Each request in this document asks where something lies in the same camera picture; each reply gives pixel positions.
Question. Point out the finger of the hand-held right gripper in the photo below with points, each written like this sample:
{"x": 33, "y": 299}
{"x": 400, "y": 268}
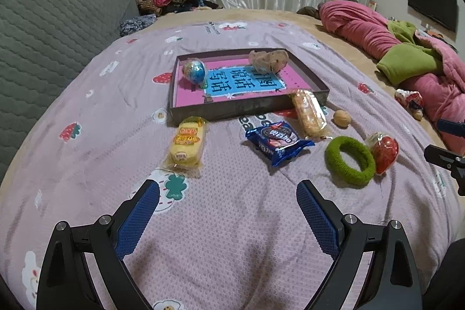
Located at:
{"x": 445, "y": 155}
{"x": 450, "y": 126}

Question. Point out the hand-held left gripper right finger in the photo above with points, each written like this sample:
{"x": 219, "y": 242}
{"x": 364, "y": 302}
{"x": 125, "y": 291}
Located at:
{"x": 318, "y": 219}

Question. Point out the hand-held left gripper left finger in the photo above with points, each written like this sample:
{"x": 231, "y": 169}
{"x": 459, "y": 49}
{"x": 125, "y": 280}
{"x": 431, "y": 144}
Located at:
{"x": 140, "y": 219}

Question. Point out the red strawberry toy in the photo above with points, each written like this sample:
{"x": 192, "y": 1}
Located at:
{"x": 385, "y": 154}

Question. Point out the green hair scrunchie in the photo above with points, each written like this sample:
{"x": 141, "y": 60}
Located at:
{"x": 332, "y": 154}

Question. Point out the yellow cake packet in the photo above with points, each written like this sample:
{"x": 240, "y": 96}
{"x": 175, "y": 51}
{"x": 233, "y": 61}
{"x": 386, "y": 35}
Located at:
{"x": 186, "y": 146}

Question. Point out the blue cookie packet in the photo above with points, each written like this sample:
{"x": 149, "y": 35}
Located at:
{"x": 278, "y": 143}

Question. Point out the dark cardboard box tray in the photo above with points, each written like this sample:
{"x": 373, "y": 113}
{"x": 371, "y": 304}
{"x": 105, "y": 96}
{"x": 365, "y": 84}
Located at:
{"x": 218, "y": 112}

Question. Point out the red and white plush toy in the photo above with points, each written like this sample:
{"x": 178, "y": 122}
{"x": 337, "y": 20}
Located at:
{"x": 408, "y": 99}

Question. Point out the pink strawberry printed blanket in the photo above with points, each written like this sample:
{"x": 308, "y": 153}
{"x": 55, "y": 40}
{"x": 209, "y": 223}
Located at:
{"x": 218, "y": 223}

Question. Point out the green fleece blanket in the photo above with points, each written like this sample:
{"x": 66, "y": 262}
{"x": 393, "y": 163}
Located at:
{"x": 407, "y": 59}

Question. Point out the walnut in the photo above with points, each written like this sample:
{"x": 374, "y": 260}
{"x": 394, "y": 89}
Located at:
{"x": 342, "y": 118}

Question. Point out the clear wrapped cake packet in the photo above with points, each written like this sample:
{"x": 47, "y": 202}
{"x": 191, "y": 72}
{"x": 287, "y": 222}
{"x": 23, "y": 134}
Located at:
{"x": 308, "y": 114}

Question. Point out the black flat television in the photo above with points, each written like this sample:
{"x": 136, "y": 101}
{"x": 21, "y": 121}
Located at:
{"x": 432, "y": 3}

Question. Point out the pink quilt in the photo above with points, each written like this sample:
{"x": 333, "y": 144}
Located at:
{"x": 356, "y": 23}

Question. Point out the pink and blue book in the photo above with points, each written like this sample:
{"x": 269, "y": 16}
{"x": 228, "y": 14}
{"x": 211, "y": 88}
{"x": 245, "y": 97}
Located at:
{"x": 254, "y": 92}

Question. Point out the blue foil egg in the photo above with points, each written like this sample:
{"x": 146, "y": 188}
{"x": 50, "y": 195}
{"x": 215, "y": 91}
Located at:
{"x": 194, "y": 71}

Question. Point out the beige plush toy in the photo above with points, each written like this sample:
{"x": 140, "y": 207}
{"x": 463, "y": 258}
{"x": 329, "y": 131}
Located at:
{"x": 267, "y": 60}

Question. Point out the grey brown cloth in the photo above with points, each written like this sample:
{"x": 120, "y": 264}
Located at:
{"x": 308, "y": 11}

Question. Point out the blue patterned cloth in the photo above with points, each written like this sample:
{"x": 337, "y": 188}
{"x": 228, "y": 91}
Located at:
{"x": 136, "y": 25}

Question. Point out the grey quilted headboard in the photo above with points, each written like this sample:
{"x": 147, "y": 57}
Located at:
{"x": 54, "y": 41}

